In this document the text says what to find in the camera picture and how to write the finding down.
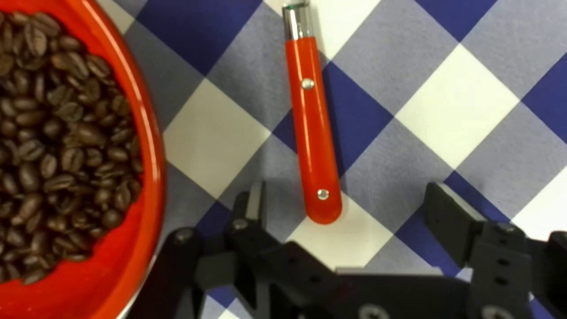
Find blue white checkered tablecloth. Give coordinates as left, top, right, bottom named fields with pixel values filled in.
left=99, top=0, right=567, bottom=276

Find red handled metal spoon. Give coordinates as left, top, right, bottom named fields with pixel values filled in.
left=281, top=0, right=342, bottom=223

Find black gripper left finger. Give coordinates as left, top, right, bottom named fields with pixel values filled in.
left=227, top=182, right=266, bottom=247

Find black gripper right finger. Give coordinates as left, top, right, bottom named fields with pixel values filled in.
left=423, top=182, right=521, bottom=272

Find red bowl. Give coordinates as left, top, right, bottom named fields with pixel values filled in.
left=0, top=0, right=165, bottom=319

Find coffee beans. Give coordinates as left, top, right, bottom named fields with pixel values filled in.
left=0, top=12, right=141, bottom=283

